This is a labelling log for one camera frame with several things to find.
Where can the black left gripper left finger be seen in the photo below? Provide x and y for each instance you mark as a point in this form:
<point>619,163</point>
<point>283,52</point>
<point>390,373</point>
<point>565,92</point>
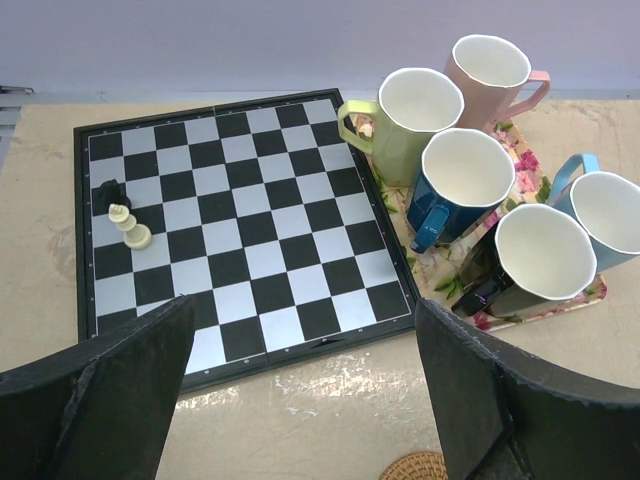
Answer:
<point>102,408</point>

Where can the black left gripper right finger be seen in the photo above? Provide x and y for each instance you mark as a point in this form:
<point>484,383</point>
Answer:
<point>504,413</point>

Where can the floral serving tray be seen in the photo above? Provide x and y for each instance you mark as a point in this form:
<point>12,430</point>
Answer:
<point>440,273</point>

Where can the black mug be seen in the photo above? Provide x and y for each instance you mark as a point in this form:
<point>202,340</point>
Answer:
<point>544,255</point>

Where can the white chess king piece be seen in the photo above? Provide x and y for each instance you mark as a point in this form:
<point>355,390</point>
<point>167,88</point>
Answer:
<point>136,236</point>

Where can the black chess piece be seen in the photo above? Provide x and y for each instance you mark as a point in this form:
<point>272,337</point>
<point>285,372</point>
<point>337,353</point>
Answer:
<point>112,192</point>

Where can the light blue mug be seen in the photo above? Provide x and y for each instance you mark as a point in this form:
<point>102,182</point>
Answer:
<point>604,203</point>

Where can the dark blue mug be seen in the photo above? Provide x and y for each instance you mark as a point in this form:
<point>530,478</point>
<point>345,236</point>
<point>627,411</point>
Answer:
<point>465,174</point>

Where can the black and silver chessboard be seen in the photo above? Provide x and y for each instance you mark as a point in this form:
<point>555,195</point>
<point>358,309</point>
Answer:
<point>258,209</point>

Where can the light green mug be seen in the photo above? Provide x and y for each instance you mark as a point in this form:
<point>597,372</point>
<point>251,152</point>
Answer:
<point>412,105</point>

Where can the pink mug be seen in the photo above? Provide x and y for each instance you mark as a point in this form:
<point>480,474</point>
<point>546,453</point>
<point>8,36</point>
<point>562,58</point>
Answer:
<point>496,80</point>

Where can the aluminium frame rail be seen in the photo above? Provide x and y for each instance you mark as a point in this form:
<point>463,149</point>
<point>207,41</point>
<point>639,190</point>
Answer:
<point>12,99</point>

